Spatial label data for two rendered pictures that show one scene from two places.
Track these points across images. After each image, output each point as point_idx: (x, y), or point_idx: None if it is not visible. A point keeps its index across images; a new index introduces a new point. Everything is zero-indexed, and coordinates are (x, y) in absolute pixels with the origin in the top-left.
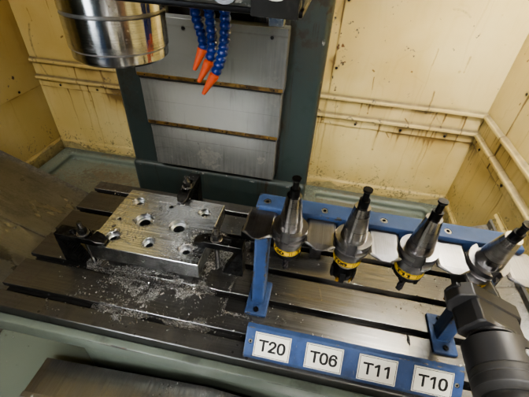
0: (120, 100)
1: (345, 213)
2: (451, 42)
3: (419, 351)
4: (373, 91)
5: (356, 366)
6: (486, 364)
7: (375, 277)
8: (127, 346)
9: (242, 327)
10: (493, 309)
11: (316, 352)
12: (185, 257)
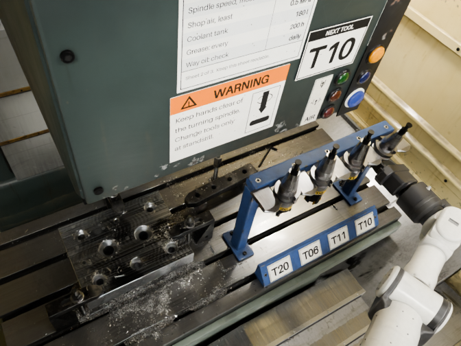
0: None
1: (306, 160)
2: None
3: (344, 210)
4: None
5: (328, 244)
6: (416, 204)
7: None
8: (181, 344)
9: (246, 270)
10: (401, 173)
11: (306, 252)
12: (178, 253)
